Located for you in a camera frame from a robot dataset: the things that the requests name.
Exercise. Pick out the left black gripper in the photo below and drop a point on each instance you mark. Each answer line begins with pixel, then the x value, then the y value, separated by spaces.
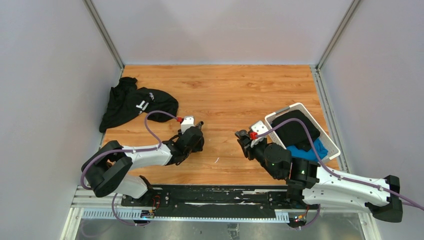
pixel 198 148

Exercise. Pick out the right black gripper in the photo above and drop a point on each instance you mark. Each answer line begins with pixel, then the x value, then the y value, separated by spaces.
pixel 247 149

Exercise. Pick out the grey faucet with lever handle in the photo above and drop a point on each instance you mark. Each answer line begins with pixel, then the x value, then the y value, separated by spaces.
pixel 199 125

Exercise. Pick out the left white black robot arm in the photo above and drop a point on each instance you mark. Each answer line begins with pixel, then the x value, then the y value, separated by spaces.
pixel 107 171

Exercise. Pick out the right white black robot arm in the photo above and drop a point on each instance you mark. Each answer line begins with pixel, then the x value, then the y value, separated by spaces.
pixel 310 183

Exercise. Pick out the black cloth in basket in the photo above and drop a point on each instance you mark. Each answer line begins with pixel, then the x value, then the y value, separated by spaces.
pixel 292 133

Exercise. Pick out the blue cloth in basket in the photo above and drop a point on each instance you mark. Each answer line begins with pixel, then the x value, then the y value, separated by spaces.
pixel 310 154

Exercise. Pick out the white plastic basket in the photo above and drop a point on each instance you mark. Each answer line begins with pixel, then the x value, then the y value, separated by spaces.
pixel 328 143

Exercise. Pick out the black cloth with white print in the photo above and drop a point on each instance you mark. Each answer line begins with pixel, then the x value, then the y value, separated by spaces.
pixel 127 101

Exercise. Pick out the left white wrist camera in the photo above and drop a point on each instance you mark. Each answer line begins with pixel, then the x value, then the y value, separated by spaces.
pixel 187 122

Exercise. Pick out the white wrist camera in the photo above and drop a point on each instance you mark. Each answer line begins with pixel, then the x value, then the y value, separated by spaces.
pixel 257 133
pixel 187 122

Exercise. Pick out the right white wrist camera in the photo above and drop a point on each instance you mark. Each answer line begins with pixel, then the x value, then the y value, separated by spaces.
pixel 257 133

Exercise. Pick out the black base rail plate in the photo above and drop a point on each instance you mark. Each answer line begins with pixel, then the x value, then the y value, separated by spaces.
pixel 195 203

